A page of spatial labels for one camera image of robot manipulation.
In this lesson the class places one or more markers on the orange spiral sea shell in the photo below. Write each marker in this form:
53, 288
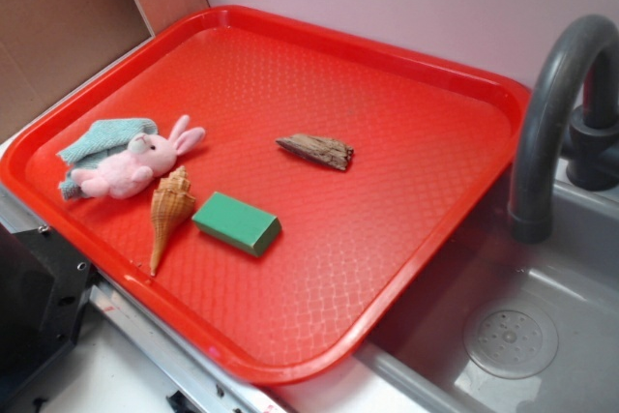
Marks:
172, 204

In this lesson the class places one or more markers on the brown wood piece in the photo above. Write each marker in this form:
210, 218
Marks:
322, 150

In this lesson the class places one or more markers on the green rectangular block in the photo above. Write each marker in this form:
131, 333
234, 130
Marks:
237, 224

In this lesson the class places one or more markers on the red plastic tray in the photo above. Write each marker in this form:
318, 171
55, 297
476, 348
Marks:
429, 136

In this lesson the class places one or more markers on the pink plush bunny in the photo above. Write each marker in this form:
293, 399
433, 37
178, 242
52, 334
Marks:
147, 157

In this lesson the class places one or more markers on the light blue cloth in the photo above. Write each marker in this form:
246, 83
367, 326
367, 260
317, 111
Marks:
103, 139

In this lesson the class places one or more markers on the grey plastic sink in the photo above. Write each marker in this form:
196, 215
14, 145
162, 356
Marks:
572, 276

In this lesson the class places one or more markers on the sink drain strainer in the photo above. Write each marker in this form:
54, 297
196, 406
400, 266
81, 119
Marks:
510, 340

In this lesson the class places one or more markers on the grey curved faucet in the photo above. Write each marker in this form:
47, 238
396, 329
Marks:
572, 114

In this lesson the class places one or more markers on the brown cardboard panel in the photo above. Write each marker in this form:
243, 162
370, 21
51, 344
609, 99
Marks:
51, 47

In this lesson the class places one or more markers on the black metal bracket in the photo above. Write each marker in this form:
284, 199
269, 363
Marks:
45, 285

